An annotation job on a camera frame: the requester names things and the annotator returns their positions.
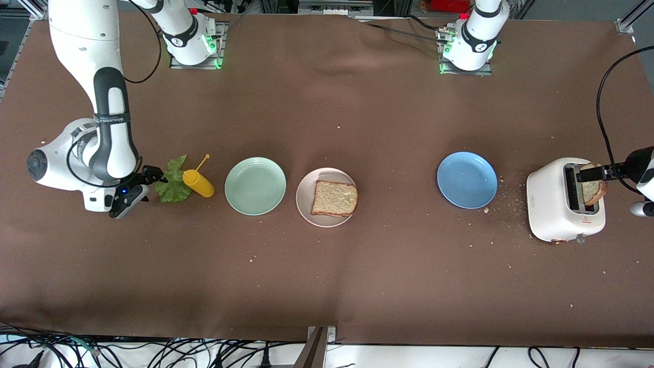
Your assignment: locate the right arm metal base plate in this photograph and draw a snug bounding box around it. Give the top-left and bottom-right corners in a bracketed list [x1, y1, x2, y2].
[170, 21, 226, 70]

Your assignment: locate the aluminium frame profile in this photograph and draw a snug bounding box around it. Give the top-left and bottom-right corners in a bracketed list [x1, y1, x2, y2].
[0, 0, 52, 100]
[616, 0, 654, 35]

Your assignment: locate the black cable on cloth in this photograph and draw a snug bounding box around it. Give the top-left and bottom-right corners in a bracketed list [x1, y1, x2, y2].
[353, 14, 450, 44]

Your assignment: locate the grey metal mount bracket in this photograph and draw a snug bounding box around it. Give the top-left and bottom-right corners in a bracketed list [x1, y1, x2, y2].
[294, 326, 338, 368]

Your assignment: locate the blue plate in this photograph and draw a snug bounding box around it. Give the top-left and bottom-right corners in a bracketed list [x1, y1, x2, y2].
[437, 151, 498, 210]

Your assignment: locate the red box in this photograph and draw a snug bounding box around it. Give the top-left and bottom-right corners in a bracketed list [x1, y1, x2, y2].
[429, 0, 473, 13]

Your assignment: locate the grey power strip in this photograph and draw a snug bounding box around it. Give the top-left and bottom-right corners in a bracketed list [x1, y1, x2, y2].
[298, 0, 375, 17]

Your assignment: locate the brown bread slice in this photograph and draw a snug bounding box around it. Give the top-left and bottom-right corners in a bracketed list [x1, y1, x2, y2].
[311, 179, 359, 218]
[580, 162, 609, 207]

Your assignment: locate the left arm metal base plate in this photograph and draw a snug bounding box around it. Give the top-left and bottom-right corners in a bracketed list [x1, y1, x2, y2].
[437, 26, 494, 77]

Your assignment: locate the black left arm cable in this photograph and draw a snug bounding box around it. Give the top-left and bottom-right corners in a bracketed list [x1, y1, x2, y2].
[596, 46, 654, 195]

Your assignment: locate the pale green plate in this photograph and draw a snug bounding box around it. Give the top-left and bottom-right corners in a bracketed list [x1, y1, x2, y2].
[225, 157, 287, 216]

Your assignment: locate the brown table cloth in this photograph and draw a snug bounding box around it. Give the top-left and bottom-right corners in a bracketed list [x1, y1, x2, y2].
[0, 9, 654, 349]

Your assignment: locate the yellow squeeze bottle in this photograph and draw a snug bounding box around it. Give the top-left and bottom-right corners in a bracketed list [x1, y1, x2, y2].
[182, 154, 216, 198]

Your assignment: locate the green lettuce leaf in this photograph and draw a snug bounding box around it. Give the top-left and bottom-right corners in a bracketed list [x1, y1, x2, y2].
[155, 155, 194, 203]

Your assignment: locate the white toaster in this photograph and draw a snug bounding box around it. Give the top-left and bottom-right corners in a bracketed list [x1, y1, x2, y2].
[526, 157, 606, 243]

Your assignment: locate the beige plate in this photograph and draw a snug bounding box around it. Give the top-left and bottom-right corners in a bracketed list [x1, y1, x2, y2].
[296, 168, 359, 228]

